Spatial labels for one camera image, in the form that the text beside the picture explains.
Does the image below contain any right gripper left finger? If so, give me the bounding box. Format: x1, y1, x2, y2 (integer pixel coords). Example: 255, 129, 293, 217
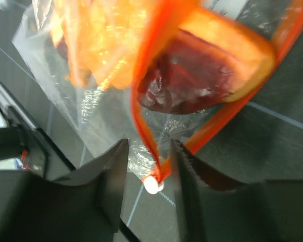
0, 139, 129, 241

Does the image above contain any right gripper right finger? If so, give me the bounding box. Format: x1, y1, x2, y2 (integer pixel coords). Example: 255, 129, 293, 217
171, 140, 303, 241

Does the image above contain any orange zipper clear bag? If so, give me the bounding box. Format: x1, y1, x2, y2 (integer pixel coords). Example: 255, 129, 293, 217
13, 1, 303, 194

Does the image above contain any toy meat slab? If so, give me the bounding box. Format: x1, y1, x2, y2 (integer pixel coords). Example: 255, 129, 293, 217
137, 8, 275, 114

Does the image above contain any orange toy shrimp pile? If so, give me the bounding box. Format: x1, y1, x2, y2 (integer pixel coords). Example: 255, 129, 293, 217
50, 1, 155, 90

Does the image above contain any black grid mat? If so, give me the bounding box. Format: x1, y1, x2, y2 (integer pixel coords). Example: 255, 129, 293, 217
0, 0, 303, 242

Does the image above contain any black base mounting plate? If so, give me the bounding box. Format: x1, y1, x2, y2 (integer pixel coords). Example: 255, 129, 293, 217
0, 81, 76, 179

